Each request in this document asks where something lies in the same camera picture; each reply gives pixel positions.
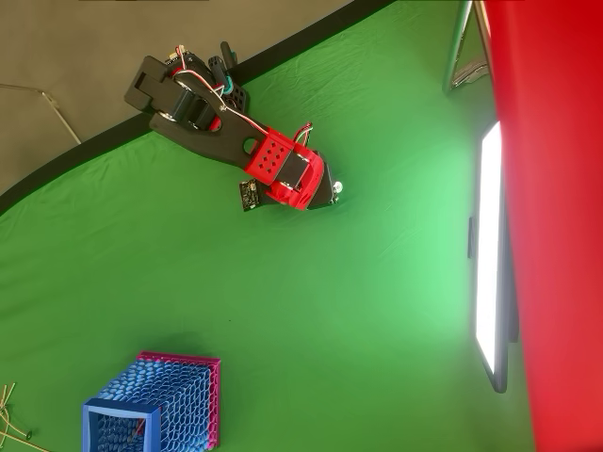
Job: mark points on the chrome tubular stand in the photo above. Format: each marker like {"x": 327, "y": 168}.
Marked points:
{"x": 454, "y": 47}

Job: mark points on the blue and pink lattice basket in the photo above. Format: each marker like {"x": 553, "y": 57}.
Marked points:
{"x": 179, "y": 395}

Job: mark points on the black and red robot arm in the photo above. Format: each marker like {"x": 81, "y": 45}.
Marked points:
{"x": 226, "y": 136}

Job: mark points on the red blurred panel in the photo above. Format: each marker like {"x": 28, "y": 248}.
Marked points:
{"x": 556, "y": 235}

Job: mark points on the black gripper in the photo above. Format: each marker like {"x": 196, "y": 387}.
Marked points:
{"x": 326, "y": 190}

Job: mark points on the small wrist camera board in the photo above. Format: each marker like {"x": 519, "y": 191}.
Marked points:
{"x": 249, "y": 195}

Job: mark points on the black perforated bit holder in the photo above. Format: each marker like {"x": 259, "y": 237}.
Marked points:
{"x": 239, "y": 99}

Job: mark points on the green table cloth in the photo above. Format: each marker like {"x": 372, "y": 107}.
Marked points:
{"x": 330, "y": 282}

